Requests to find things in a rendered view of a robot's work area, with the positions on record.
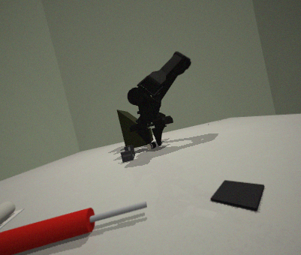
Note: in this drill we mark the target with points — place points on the black flat rectangular panel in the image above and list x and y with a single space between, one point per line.
239 194

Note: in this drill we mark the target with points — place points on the red-handled screwdriver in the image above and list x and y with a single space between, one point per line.
65 226

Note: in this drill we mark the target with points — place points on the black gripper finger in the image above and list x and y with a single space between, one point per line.
158 133
144 135

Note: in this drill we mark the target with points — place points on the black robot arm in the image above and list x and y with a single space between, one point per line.
153 87

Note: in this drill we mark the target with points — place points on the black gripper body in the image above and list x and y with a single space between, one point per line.
147 115

